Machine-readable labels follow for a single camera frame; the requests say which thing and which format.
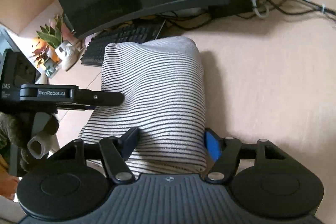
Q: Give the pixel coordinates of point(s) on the left gloved hand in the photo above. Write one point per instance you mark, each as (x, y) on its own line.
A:
(17, 131)

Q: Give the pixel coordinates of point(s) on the black mechanical keyboard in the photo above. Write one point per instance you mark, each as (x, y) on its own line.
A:
(146, 31)

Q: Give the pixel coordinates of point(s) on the striped grey knit sweater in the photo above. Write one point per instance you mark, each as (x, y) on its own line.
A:
(162, 82)

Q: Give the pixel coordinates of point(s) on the potted succulent plant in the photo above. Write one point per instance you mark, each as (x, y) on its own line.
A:
(55, 47)

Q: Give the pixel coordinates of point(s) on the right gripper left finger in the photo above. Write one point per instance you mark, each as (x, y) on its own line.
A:
(115, 152)

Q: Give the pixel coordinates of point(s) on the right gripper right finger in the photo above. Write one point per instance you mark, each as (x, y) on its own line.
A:
(224, 153)

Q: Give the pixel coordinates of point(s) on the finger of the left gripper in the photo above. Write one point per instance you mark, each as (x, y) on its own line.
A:
(95, 98)
(86, 107)

